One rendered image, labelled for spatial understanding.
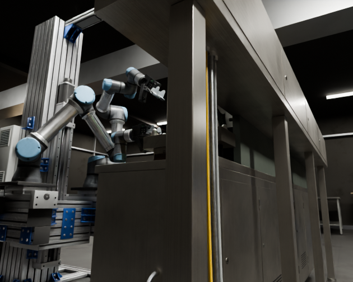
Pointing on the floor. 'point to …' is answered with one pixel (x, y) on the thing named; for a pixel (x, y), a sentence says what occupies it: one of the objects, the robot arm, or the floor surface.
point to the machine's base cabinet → (103, 236)
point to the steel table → (338, 212)
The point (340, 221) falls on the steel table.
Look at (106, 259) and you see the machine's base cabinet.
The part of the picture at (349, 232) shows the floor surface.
